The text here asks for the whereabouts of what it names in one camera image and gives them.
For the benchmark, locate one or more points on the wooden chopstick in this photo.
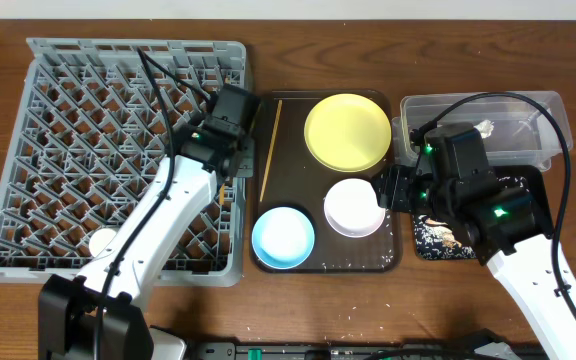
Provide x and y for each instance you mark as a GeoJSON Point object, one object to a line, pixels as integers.
{"type": "Point", "coordinates": [269, 154]}
{"type": "Point", "coordinates": [222, 192]}

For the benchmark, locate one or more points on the black waste bin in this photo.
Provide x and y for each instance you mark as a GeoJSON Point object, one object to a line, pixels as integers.
{"type": "Point", "coordinates": [438, 240]}

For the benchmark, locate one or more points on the dark brown serving tray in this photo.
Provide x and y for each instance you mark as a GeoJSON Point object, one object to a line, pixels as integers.
{"type": "Point", "coordinates": [296, 179]}

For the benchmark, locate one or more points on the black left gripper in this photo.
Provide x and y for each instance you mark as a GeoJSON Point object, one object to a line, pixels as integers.
{"type": "Point", "coordinates": [246, 156]}

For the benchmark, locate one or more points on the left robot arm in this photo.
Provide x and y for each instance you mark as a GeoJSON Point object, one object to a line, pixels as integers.
{"type": "Point", "coordinates": [99, 314]}

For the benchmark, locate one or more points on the yellow round plate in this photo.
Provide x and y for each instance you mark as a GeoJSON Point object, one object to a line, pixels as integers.
{"type": "Point", "coordinates": [347, 132]}

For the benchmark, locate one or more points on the white cup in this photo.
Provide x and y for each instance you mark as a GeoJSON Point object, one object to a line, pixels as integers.
{"type": "Point", "coordinates": [100, 239]}

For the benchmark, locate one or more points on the white tissue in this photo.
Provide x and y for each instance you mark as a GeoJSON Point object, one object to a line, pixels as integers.
{"type": "Point", "coordinates": [485, 128]}

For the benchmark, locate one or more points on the grey plastic dish rack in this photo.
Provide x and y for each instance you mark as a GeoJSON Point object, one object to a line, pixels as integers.
{"type": "Point", "coordinates": [88, 138]}

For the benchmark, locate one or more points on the pink bowl with rice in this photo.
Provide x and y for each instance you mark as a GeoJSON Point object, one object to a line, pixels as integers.
{"type": "Point", "coordinates": [351, 208]}

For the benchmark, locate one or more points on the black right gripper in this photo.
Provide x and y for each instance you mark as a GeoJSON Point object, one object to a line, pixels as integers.
{"type": "Point", "coordinates": [391, 189]}

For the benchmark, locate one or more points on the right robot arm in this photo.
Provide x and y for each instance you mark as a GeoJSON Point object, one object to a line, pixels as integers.
{"type": "Point", "coordinates": [535, 275]}

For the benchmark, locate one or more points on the blue bowl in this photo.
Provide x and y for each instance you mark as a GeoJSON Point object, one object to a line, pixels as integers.
{"type": "Point", "coordinates": [283, 238]}

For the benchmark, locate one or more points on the clear plastic waste bin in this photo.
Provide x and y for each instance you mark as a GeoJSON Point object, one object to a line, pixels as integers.
{"type": "Point", "coordinates": [522, 135]}

